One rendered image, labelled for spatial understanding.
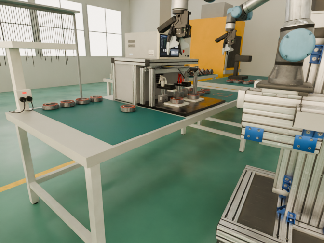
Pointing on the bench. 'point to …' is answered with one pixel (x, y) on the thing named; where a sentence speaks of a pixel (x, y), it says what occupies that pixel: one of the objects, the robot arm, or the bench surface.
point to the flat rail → (166, 71)
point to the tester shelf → (153, 61)
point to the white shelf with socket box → (16, 71)
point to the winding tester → (149, 46)
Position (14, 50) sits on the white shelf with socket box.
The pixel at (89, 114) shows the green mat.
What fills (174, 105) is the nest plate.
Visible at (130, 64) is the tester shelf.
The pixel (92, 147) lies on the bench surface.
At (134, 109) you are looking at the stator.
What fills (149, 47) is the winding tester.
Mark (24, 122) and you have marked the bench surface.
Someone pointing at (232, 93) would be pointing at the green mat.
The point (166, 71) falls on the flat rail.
